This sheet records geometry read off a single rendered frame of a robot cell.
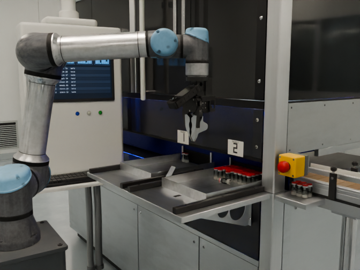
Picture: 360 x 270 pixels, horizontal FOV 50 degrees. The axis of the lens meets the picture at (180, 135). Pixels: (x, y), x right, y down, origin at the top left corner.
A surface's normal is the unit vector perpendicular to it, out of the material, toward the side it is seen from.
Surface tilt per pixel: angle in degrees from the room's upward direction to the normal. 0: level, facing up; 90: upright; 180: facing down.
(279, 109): 90
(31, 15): 90
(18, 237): 72
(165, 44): 90
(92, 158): 90
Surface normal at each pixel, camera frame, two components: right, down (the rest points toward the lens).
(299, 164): 0.60, 0.12
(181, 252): -0.80, 0.09
